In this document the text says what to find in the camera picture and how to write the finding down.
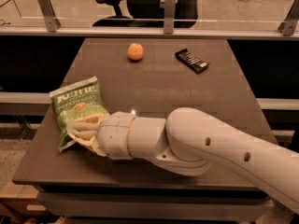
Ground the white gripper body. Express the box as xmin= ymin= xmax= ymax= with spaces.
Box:
xmin=98 ymin=111 xmax=135 ymax=160

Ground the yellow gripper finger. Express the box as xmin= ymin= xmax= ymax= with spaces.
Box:
xmin=66 ymin=114 xmax=108 ymax=132
xmin=67 ymin=131 xmax=107 ymax=157

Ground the green jalapeno chip bag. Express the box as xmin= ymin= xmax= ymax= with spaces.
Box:
xmin=50 ymin=77 xmax=109 ymax=151

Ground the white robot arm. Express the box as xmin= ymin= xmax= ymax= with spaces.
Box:
xmin=66 ymin=107 xmax=299 ymax=212

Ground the black rxbar chocolate bar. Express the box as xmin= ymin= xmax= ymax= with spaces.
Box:
xmin=175 ymin=49 xmax=209 ymax=74

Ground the orange fruit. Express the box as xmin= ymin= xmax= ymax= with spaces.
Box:
xmin=127 ymin=43 xmax=144 ymax=61

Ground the wooden drawer cabinet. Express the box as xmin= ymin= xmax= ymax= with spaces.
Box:
xmin=0 ymin=181 xmax=53 ymax=224

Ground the glass partition panel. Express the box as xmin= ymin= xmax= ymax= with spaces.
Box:
xmin=0 ymin=0 xmax=295 ymax=31

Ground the black office chair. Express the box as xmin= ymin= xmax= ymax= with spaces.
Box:
xmin=93 ymin=0 xmax=198 ymax=28

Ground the left metal glass bracket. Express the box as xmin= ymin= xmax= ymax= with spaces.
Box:
xmin=37 ymin=0 xmax=61 ymax=32

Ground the metal glass bracket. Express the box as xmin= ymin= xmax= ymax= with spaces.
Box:
xmin=278 ymin=0 xmax=299 ymax=36
xmin=37 ymin=0 xmax=61 ymax=32
xmin=164 ymin=0 xmax=176 ymax=35

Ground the middle metal glass bracket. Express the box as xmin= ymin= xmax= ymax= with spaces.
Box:
xmin=164 ymin=0 xmax=176 ymax=35

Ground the right metal glass bracket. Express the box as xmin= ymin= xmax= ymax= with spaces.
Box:
xmin=278 ymin=0 xmax=299 ymax=36

